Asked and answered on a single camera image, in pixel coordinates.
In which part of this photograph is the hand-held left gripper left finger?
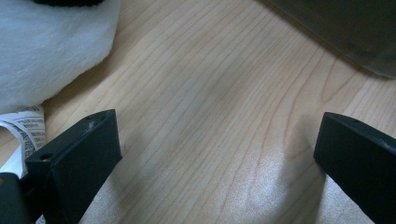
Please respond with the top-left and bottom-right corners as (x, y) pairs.
(24, 108), (123, 224)

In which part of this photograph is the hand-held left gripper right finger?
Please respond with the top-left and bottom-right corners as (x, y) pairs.
(312, 111), (396, 224)

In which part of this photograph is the panda plush toy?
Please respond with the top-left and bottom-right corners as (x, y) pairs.
(0, 0), (122, 179)

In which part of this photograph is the clear grey storage box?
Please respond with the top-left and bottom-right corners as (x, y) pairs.
(257, 0), (396, 79)

